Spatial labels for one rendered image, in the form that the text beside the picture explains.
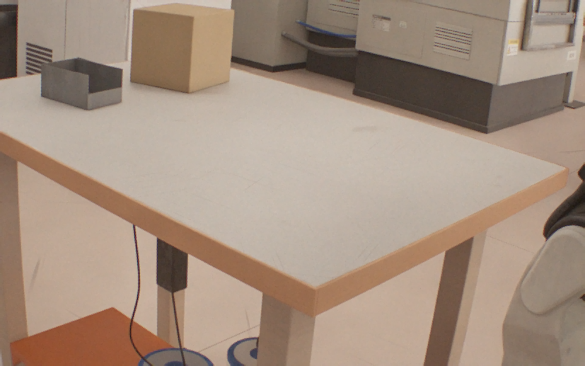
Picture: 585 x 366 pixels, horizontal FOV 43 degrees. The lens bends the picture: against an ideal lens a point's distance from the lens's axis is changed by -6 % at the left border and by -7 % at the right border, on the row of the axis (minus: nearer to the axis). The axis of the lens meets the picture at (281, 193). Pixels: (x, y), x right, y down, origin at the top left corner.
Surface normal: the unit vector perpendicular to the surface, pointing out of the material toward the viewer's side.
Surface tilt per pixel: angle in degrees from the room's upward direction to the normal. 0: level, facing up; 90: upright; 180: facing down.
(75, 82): 90
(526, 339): 114
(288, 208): 0
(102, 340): 0
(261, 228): 0
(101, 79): 90
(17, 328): 90
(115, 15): 90
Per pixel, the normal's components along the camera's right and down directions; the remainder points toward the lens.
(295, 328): 0.73, 0.29
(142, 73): -0.47, 0.27
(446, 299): -0.68, 0.21
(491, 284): 0.08, -0.93
